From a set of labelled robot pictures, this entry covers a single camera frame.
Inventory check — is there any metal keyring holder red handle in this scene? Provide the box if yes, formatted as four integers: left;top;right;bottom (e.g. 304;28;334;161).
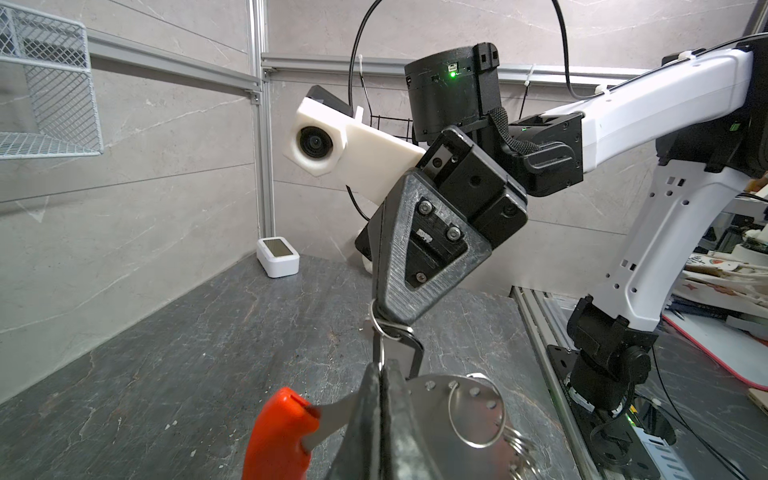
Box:
242;373;540;479

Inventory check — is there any white wire mesh basket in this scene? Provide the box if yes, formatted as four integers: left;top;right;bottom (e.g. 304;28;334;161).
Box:
1;1;104;160

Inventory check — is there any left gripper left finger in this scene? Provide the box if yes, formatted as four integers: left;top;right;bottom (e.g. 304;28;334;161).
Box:
325;363;382;480

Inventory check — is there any white digital clock device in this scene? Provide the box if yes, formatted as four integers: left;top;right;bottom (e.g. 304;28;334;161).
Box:
256;236;300;279

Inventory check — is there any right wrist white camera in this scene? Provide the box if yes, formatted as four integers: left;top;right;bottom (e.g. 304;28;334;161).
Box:
283;85;425;204

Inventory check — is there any black wire hook rack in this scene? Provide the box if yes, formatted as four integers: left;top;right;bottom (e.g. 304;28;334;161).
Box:
369;114;413;142

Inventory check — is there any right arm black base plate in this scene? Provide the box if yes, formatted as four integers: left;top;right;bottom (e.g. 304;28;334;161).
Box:
545;344;679;480

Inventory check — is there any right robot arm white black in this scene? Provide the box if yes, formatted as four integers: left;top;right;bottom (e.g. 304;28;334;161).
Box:
362;34;767;413

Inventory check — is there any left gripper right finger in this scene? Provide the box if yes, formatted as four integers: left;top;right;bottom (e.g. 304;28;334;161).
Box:
380;360;442;479

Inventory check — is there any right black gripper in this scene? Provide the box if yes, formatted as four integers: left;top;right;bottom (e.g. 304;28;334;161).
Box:
368;126;527;325

